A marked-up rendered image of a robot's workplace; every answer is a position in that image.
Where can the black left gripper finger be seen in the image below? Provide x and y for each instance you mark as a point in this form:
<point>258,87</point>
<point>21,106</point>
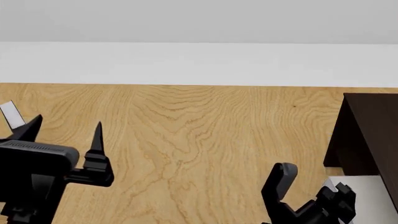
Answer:
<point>97,151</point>
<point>27,130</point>

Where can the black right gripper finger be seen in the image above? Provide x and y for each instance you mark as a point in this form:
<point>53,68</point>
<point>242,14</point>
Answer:
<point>345,198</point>
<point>327,193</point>

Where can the white book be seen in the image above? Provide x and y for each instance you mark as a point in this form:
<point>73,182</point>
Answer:
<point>368,200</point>

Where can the dark brown wooden cabinet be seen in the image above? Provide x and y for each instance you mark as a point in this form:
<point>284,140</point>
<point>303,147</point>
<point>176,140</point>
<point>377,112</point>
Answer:
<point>370,140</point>

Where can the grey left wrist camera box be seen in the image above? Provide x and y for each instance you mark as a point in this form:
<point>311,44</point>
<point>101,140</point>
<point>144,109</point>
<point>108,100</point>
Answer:
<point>37,152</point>

